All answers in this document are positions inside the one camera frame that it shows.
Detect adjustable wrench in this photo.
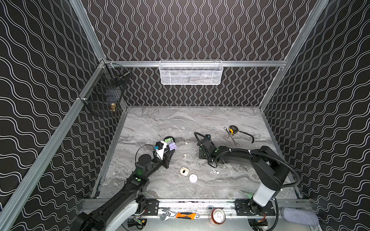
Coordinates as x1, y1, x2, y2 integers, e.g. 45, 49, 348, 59
160, 208, 177, 222

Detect white round earbud case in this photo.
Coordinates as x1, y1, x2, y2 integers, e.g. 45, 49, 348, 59
189, 174, 198, 183

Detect black round digital timer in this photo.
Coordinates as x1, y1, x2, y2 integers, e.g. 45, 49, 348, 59
164, 136, 175, 144

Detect orange handled tool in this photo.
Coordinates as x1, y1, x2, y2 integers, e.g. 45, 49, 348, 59
175, 213, 200, 220

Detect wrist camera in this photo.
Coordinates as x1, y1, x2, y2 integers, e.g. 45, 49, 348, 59
205, 134, 212, 141
155, 141, 167, 160

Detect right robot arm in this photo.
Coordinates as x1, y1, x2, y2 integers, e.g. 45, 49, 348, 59
194, 132, 301, 216

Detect soda can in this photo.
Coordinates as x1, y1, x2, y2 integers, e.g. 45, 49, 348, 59
209, 208, 226, 225

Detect yellow black tape measure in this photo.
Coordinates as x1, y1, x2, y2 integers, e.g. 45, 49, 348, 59
227, 125, 254, 143

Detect white wire mesh basket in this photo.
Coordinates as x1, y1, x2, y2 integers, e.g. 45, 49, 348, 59
159, 60, 224, 85

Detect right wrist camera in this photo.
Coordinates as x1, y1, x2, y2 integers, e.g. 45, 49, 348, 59
205, 134, 212, 141

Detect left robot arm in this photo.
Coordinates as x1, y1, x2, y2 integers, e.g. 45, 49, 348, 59
71, 148, 175, 231

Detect silver combination wrench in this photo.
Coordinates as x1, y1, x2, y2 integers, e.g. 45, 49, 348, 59
224, 127, 239, 147

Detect grey cloth roll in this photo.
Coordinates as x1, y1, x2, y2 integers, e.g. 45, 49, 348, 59
281, 208, 319, 227

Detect purple earbud charging case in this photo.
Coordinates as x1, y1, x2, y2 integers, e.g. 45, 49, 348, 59
168, 142, 177, 151

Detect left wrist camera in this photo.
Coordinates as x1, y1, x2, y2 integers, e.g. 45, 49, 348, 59
155, 141, 167, 160

